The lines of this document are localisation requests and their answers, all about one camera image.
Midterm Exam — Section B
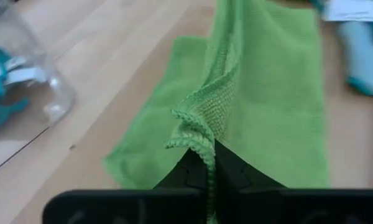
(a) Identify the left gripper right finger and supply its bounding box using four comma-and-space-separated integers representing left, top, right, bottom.
213, 139, 373, 224

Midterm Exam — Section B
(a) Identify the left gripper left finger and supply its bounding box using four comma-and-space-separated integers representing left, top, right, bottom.
42, 147, 208, 224

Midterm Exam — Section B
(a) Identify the green microfiber towel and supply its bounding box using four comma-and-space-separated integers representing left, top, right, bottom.
101, 0, 331, 224

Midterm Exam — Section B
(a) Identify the clear plastic bin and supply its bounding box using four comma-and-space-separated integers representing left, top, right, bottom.
0, 0, 78, 133

